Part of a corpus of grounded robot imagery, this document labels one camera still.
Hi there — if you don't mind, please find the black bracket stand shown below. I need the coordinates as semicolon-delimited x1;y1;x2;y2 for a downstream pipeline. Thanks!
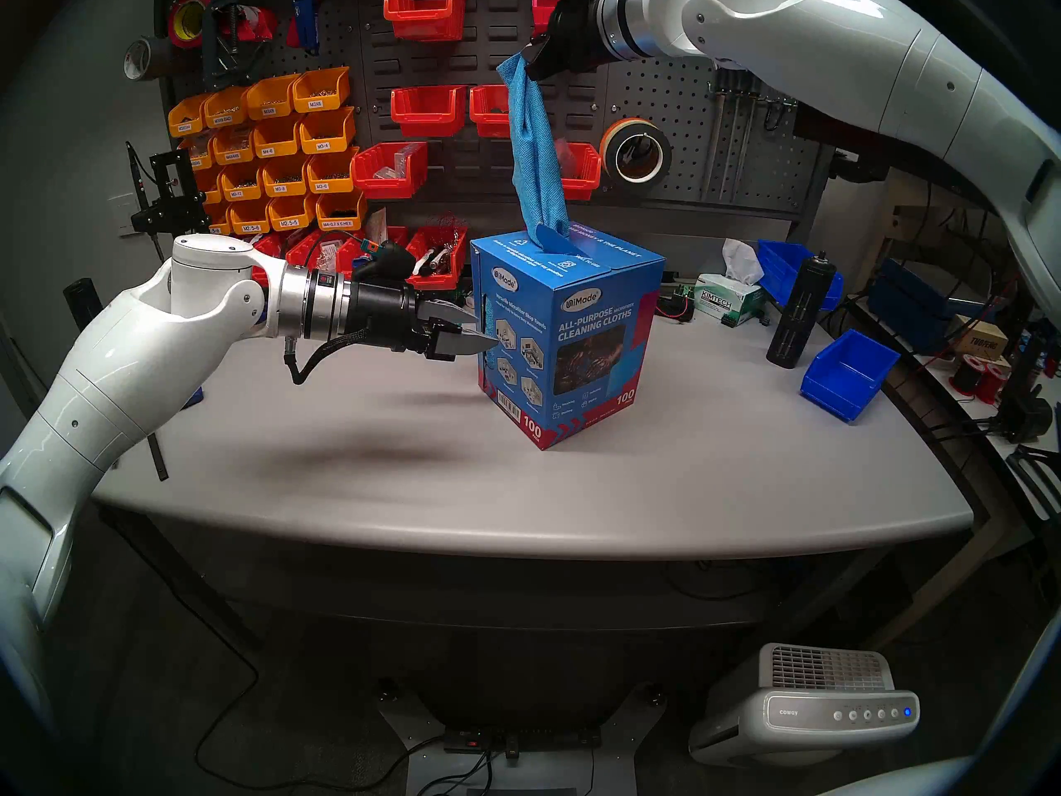
127;142;210;260

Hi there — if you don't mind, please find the dark blue box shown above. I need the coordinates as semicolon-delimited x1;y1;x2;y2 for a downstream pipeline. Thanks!
866;258;944;332

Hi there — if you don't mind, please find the white air purifier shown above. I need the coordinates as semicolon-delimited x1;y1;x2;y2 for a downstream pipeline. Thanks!
688;643;921;769

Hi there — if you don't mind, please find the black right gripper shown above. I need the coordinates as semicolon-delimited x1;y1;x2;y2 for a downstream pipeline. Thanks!
517;0;616;83

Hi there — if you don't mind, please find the black spray can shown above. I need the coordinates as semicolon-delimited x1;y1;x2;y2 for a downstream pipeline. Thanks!
765;251;838;370

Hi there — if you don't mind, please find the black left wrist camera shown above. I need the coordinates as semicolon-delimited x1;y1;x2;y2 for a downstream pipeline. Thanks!
352;240;415;285

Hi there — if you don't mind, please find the blue plastic bin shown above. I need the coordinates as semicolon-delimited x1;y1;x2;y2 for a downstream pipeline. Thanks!
756;240;845;312
800;329;902;424

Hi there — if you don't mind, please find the black orange tape roll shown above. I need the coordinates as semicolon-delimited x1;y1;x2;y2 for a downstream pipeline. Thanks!
598;121;674;186

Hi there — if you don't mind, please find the orange black handled screwdriver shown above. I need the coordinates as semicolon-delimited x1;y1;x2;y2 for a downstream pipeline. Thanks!
734;66;759;182
709;66;732;200

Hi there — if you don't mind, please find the black computer monitor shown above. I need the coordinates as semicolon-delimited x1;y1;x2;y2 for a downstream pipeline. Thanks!
792;98;892;177

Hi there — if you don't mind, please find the white tissue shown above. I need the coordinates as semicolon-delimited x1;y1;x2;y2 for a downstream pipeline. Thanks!
720;238;765;287

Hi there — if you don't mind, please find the black power adapter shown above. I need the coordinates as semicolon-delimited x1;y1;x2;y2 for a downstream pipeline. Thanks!
995;384;1054;445

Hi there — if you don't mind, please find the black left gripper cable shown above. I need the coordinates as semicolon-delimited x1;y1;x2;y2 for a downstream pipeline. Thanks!
282;323;370;386

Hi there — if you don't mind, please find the dark table frame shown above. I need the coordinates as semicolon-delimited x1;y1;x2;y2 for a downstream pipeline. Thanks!
95;504;1033;654

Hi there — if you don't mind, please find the red yellow tape roll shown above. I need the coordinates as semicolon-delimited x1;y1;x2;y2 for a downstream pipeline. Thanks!
168;0;215;47

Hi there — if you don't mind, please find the grey duct tape roll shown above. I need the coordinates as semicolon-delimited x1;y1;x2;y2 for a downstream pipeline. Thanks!
124;36;172;82

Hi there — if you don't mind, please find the small cardboard box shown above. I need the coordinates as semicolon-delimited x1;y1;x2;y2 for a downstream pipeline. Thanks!
947;313;1010;362

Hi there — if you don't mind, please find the Kimtech wipes box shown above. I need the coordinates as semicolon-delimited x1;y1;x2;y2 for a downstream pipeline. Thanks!
692;273;768;328

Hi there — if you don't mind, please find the black floor cable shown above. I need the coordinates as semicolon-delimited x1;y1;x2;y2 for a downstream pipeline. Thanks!
195;637;448;794

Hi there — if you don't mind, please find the blue handled tool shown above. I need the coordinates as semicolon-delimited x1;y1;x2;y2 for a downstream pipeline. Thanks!
286;0;332;56

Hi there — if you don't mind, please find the black power strip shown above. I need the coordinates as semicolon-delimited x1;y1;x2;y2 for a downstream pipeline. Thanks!
443;724;603;758

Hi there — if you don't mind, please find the blue cleaning cloth box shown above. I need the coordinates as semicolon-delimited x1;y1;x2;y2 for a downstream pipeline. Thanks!
469;222;666;452

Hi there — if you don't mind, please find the blue microfiber shop towel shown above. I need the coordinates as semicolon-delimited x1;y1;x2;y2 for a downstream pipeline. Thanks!
496;52;574;252

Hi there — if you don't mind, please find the blue black hand clamp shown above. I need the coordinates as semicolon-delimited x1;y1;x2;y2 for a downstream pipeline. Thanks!
108;384;206;482

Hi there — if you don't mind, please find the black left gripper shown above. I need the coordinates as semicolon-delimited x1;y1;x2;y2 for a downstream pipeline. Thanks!
344;276;501;361

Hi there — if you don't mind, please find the black bar clamp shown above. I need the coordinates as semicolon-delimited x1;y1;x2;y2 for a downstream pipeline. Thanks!
201;0;274;89

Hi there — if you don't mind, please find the black foam cylinder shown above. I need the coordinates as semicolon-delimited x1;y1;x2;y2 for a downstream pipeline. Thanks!
65;278;103;329

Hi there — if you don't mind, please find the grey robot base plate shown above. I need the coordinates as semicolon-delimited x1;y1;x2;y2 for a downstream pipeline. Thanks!
377;678;668;796

